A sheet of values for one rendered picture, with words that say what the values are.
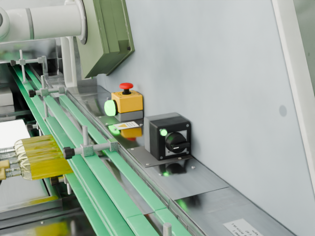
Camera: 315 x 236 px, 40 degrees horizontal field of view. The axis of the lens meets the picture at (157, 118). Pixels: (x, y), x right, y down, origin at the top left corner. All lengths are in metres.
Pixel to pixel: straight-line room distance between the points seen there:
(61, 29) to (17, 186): 0.55
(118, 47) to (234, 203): 0.61
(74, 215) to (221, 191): 0.67
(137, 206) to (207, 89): 0.27
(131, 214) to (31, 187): 0.77
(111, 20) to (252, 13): 0.59
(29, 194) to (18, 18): 0.56
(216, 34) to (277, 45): 0.18
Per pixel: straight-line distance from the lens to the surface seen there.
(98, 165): 0.98
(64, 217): 1.38
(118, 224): 0.89
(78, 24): 1.36
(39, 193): 1.47
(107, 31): 1.22
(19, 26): 1.34
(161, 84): 1.07
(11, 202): 1.44
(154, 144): 0.94
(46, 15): 1.34
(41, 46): 2.43
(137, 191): 0.86
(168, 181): 0.85
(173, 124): 0.92
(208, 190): 0.82
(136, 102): 1.19
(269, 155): 0.72
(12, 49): 2.41
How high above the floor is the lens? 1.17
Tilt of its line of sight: 22 degrees down
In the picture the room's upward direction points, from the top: 99 degrees counter-clockwise
